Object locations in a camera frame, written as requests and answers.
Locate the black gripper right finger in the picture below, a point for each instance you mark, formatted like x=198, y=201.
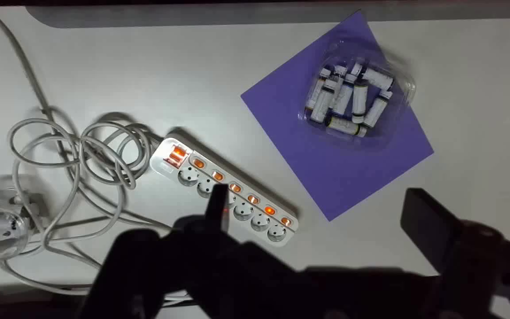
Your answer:
x=425, y=223

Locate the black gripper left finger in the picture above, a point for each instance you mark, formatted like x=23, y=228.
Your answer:
x=216, y=207

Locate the white power strip orange switches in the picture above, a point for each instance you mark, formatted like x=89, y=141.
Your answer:
x=225, y=187

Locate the purple paper sheet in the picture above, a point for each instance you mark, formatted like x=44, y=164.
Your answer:
x=337, y=161

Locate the white cylinder piece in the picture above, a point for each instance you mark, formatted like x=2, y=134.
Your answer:
x=342, y=99
x=322, y=108
x=377, y=77
x=360, y=100
x=376, y=113
x=342, y=125
x=314, y=95

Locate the bag of white parts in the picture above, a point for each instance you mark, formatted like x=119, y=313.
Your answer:
x=354, y=95

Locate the grey desk divider panel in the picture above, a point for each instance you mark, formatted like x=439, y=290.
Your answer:
x=266, y=15

